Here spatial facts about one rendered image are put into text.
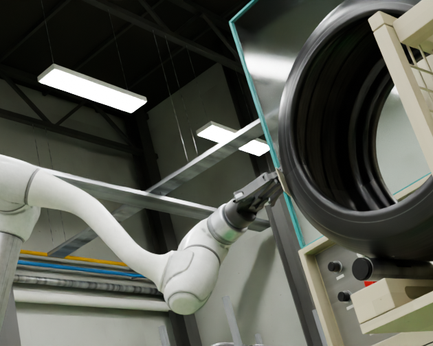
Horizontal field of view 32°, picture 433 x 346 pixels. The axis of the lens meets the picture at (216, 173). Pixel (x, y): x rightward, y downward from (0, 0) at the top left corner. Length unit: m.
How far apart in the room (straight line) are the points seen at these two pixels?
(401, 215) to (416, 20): 0.61
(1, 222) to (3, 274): 0.14
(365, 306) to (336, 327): 0.99
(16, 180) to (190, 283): 0.53
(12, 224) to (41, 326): 9.53
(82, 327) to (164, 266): 10.35
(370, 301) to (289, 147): 0.37
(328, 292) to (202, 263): 0.76
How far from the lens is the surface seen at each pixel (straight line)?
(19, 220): 2.12
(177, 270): 1.79
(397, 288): 1.48
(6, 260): 2.11
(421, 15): 0.89
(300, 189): 1.59
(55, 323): 11.81
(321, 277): 2.51
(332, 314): 2.48
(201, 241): 1.88
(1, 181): 2.01
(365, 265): 1.48
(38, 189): 1.99
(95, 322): 12.34
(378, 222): 1.47
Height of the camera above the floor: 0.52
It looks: 25 degrees up
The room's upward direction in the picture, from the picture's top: 16 degrees counter-clockwise
